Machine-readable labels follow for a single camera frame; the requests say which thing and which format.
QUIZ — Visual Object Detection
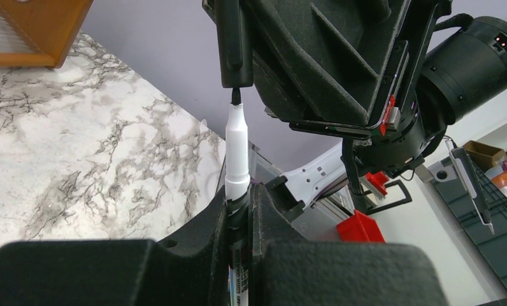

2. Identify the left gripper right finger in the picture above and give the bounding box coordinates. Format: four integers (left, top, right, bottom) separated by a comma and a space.
249, 184, 448, 305

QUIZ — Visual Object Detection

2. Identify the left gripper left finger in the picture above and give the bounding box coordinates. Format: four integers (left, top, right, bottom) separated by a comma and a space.
0, 191, 229, 305

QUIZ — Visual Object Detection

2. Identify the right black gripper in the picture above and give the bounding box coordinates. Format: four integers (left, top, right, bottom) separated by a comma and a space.
202, 0, 453, 179

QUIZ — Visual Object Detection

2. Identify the black marker cap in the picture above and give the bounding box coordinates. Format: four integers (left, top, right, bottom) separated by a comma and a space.
214, 0, 254, 88

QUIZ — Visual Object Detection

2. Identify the white board marker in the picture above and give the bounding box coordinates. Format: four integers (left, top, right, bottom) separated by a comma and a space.
224, 88, 251, 305

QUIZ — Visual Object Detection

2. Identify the red plastic bin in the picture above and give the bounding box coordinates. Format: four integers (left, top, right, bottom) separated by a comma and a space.
336, 210, 385, 243

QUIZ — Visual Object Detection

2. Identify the dark grey tool rack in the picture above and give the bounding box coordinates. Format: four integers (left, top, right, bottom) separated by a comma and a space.
428, 137, 507, 290

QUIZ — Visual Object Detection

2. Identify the wooden orange shelf rack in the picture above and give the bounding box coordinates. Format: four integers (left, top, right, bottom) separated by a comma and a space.
0, 1, 93, 69

